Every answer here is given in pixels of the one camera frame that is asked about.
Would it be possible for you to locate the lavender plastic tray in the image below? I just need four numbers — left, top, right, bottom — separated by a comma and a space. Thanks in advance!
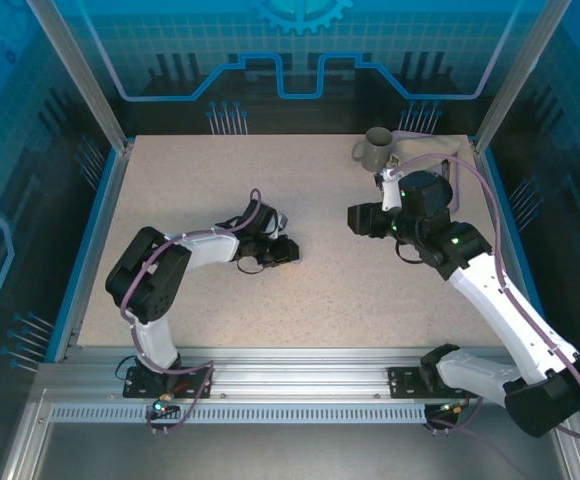
439, 153, 462, 214

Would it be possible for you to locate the beige folded cloth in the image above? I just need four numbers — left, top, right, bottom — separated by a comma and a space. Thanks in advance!
387, 130, 462, 171

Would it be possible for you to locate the grey ceramic mug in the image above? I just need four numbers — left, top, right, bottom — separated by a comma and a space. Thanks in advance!
352, 126, 396, 174

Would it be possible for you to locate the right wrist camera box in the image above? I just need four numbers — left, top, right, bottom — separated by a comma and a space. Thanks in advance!
373, 166, 404, 215

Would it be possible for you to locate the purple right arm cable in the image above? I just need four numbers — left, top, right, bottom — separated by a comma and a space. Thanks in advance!
392, 153, 580, 442

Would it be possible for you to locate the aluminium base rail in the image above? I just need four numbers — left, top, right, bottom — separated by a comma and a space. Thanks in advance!
69, 344, 566, 404

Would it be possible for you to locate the aluminium frame post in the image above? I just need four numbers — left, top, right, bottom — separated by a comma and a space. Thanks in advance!
25, 0, 134, 151
472, 0, 574, 151

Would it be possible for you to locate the slotted aluminium cable duct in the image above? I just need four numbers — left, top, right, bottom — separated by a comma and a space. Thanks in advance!
49, 405, 434, 425

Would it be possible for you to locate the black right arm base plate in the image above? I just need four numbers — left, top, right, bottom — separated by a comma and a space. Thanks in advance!
388, 366, 476, 400

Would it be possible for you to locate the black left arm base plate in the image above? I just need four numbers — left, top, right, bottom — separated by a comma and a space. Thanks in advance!
122, 366, 215, 400

